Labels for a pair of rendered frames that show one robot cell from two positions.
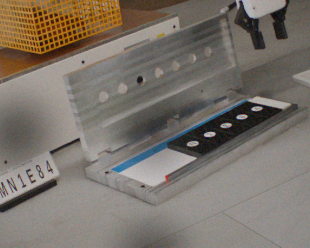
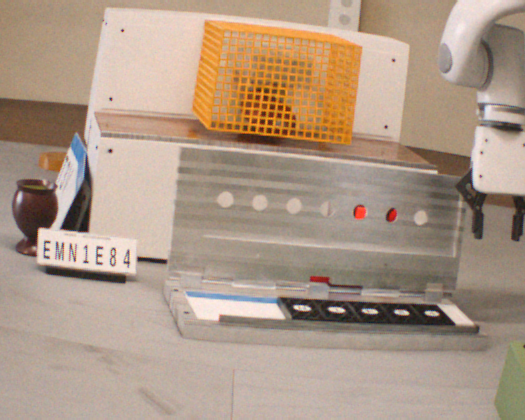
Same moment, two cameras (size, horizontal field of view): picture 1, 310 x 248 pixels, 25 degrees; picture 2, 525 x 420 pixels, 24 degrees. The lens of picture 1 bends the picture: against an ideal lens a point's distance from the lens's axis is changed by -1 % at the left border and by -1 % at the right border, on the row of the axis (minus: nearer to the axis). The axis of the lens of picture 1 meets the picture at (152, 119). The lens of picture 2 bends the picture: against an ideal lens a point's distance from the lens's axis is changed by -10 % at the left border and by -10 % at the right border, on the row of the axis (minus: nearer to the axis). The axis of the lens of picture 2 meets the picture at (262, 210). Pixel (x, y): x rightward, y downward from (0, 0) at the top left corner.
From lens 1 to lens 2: 82 cm
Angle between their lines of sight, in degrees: 27
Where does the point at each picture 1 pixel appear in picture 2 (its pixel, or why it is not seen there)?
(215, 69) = (423, 247)
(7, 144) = (110, 218)
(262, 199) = (292, 380)
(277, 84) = (515, 315)
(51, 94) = not seen: hidden behind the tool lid
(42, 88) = not seen: hidden behind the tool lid
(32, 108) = (161, 190)
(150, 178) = (208, 312)
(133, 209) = (157, 329)
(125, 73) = (273, 184)
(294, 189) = (342, 388)
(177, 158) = (268, 314)
